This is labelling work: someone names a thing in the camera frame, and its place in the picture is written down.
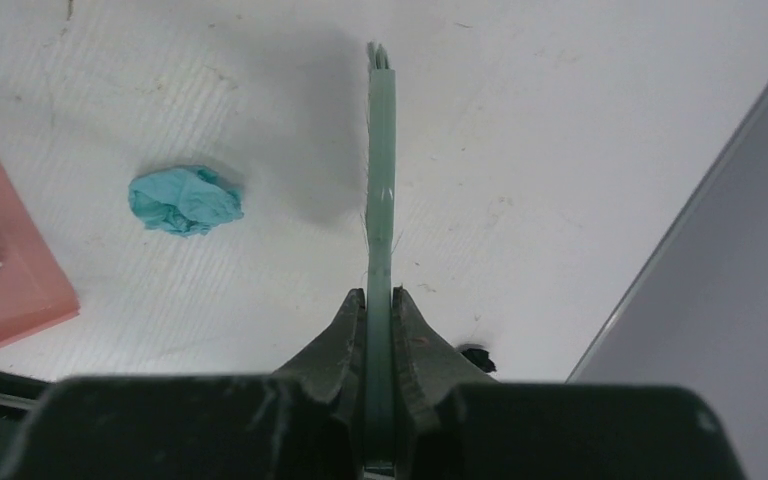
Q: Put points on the green hand brush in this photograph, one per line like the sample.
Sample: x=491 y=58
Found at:
x=379 y=410

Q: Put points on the pink plastic dustpan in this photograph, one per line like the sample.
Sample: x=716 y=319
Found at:
x=35 y=293

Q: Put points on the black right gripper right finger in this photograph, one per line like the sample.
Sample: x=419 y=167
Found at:
x=457 y=422

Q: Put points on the small black paper scrap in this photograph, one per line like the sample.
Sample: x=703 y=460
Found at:
x=479 y=357

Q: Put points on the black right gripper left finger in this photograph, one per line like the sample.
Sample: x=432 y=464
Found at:
x=299 y=422

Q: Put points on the light blue paper ball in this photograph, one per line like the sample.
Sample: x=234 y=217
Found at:
x=184 y=200

